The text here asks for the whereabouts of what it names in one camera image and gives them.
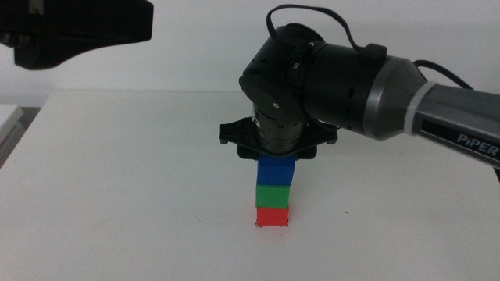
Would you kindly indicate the white zip tie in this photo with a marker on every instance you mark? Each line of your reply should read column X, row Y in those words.
column 416, row 109

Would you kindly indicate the grey right Piper arm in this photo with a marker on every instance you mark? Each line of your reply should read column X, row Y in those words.
column 351, row 89

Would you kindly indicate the blue cube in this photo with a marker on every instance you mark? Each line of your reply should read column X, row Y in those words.
column 275, row 171

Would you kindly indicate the green cube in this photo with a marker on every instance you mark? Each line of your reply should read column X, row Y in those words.
column 272, row 196

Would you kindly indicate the red cube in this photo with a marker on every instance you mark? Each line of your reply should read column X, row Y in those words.
column 272, row 217

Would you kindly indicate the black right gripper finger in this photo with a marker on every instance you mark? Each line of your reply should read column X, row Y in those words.
column 306, row 153
column 247, row 153

